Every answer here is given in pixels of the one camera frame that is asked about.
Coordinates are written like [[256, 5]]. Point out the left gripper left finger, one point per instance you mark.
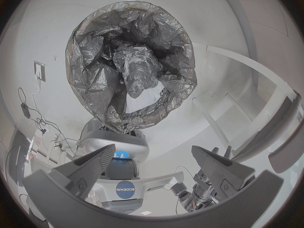
[[80, 174]]

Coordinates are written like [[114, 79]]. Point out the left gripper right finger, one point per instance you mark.
[[223, 174]]

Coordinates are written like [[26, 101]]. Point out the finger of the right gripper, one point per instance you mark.
[[215, 151], [228, 153]]

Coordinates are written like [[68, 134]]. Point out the white paper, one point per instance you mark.
[[142, 101]]

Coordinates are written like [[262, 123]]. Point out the black plastic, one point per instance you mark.
[[140, 68]]

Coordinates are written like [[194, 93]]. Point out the black plastic bag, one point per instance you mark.
[[90, 56]]

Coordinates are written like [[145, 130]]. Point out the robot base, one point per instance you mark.
[[128, 146]]

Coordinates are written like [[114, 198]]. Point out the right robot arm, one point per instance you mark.
[[201, 196]]

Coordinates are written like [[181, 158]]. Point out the grey white chair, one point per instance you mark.
[[285, 155]]

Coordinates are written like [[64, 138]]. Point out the black power adapter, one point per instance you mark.
[[25, 110]]

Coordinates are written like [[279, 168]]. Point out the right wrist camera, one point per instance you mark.
[[179, 189]]

